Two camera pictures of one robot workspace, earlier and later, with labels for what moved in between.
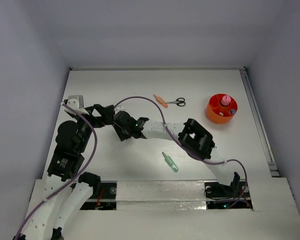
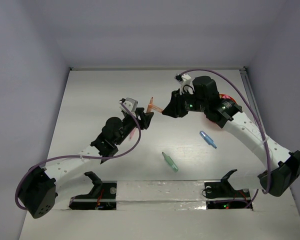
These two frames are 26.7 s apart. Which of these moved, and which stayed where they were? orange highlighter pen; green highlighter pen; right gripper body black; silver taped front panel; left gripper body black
Moved: orange highlighter pen; left gripper body black; right gripper body black
Stayed: silver taped front panel; green highlighter pen
